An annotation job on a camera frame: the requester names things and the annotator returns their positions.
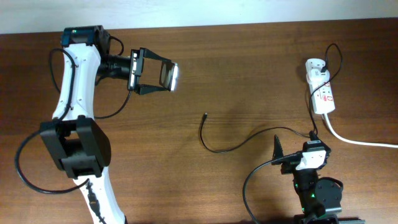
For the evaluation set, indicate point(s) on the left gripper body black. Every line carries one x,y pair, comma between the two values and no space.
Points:
130,69

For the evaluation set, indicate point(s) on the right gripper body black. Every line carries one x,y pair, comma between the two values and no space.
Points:
290,166

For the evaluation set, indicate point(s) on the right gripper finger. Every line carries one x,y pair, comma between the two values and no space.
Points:
278,151
313,136

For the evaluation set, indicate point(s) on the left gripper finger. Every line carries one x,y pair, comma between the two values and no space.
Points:
146,53
143,89

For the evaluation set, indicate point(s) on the black smartphone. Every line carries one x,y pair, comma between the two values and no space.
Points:
169,75

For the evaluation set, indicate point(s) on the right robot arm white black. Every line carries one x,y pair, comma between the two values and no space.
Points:
320,197

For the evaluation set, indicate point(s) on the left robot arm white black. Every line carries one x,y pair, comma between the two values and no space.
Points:
77,145

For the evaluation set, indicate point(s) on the white charger plug adapter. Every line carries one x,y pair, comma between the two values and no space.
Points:
316,76

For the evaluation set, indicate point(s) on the white power strip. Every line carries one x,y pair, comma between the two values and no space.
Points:
322,99

